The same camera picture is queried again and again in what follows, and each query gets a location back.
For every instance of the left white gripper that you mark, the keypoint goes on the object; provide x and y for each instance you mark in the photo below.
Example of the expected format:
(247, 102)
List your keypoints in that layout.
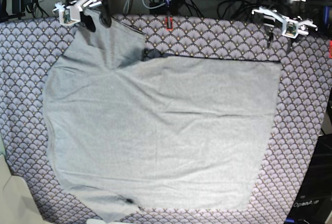
(291, 28)

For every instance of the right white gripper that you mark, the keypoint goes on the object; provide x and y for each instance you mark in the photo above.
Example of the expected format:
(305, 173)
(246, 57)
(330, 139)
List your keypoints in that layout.
(72, 12)

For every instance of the light grey T-shirt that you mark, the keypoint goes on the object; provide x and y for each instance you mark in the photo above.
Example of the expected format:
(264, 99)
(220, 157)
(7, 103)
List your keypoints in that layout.
(173, 132)

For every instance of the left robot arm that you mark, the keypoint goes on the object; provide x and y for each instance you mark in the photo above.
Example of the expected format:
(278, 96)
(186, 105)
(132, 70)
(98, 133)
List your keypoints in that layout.
(288, 15)

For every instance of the red right edge clamp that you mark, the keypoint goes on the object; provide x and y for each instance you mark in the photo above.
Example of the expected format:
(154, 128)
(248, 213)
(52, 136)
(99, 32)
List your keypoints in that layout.
(330, 49)

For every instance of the red black centre clamp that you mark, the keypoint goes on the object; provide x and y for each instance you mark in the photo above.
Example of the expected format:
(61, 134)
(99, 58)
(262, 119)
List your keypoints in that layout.
(169, 22)

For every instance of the purple fan-pattern tablecloth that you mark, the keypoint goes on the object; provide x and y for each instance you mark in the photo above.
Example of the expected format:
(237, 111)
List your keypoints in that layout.
(30, 47)

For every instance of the black OpenArm box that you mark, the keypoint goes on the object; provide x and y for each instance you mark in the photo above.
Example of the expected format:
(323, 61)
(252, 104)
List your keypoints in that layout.
(313, 201)

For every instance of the white plastic bin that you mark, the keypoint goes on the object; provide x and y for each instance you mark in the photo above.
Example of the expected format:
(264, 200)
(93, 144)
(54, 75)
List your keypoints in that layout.
(17, 203)

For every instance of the blue right clamp handle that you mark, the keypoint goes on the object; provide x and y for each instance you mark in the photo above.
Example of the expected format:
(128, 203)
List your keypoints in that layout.
(324, 19)

